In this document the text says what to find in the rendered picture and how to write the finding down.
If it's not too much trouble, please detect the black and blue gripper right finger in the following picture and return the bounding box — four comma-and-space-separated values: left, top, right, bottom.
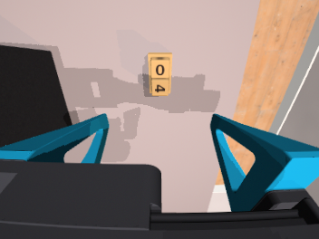
210, 113, 319, 212

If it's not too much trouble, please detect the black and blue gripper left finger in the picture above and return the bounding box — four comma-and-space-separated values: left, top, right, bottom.
0, 113, 109, 163

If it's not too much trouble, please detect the tan wooden number cube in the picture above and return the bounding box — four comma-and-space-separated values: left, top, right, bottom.
151, 78, 169, 96
150, 57, 169, 79

